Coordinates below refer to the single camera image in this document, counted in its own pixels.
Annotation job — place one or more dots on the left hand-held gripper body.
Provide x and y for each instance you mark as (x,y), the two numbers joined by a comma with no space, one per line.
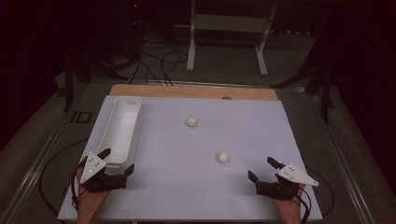
(93,183)

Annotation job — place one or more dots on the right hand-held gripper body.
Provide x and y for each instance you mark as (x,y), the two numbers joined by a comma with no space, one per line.
(280,188)

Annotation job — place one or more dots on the white ball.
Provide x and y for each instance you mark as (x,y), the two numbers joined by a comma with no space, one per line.
(223,157)
(191,121)

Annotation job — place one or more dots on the person's left hand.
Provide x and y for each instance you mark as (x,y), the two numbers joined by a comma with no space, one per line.
(90,202)

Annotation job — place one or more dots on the white metal stand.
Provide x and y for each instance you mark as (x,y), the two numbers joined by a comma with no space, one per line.
(230,23)

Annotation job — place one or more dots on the white rectangular plastic bin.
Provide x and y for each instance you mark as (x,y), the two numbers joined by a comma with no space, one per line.
(121,130)

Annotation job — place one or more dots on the white table sheet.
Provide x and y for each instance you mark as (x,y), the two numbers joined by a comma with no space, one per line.
(202,189)

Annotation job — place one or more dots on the person's right hand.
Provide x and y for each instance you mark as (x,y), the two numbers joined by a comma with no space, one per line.
(291,208)

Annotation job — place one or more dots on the black stand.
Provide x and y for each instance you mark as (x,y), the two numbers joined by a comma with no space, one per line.
(69,84)
(325,93)

